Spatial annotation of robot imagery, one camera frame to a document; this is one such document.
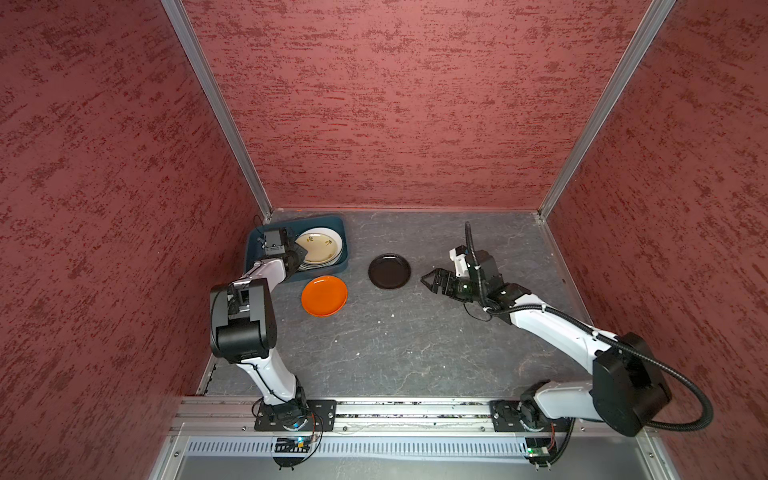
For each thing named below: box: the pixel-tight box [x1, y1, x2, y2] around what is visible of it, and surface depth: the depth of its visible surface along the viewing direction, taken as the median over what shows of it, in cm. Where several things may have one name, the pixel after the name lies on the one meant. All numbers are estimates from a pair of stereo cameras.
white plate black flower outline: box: [298, 250, 343, 270], surface depth 101 cm
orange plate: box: [301, 275, 349, 318], surface depth 97 cm
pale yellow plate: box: [295, 227, 343, 265], surface depth 108 cm
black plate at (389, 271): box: [368, 253, 411, 290], surface depth 102 cm
